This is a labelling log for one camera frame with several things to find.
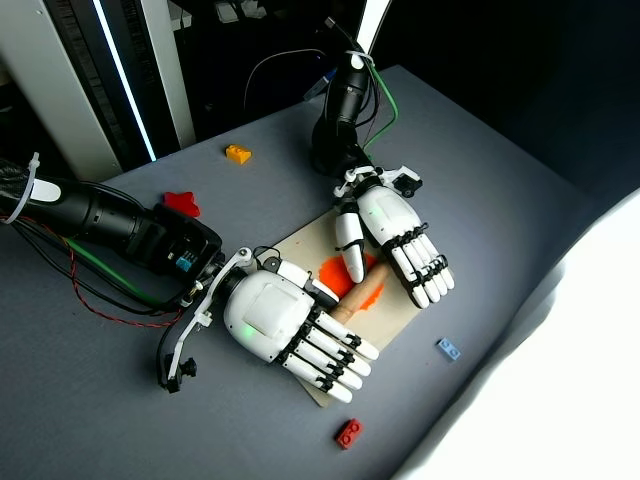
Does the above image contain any light blue toy brick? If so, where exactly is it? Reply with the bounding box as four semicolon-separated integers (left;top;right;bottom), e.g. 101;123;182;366
437;337;462;363

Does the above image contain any light wooden board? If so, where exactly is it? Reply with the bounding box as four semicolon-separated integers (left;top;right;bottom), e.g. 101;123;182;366
272;207;426;409

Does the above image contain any flattened orange dough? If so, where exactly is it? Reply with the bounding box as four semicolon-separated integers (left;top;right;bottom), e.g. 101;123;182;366
319;252;386;309

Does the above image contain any red black twisted cable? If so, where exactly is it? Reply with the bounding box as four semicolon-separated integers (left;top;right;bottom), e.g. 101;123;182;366
68;248;185;330

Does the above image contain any white light strip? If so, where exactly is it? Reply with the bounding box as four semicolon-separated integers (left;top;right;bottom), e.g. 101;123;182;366
91;0;159;164

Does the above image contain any red toy brick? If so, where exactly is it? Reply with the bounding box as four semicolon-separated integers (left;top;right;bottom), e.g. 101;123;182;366
333;418;364;450

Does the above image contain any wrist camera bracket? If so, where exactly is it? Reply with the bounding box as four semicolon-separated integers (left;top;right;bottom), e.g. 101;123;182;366
156;279;221;395
382;162;425;199

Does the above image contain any grey table cloth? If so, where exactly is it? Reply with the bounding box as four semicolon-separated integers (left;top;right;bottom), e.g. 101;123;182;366
0;64;640;480

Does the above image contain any yellow toy brick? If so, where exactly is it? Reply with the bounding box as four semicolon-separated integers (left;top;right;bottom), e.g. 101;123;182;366
224;143;253;165

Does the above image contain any green cable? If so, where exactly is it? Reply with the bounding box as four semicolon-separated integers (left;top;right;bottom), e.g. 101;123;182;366
64;238;169;307
363;64;400;151

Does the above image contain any grey metal column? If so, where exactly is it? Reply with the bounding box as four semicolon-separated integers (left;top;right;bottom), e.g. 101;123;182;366
0;0;196;184

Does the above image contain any wooden rolling pin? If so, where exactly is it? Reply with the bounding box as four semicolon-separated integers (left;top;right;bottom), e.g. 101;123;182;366
329;263;391;324

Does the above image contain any red star-shaped toy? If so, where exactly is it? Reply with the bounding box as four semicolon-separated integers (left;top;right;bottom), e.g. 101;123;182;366
163;191;201;219

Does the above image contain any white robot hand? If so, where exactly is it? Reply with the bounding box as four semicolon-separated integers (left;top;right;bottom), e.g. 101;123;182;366
222;255;381;405
333;183;457;310

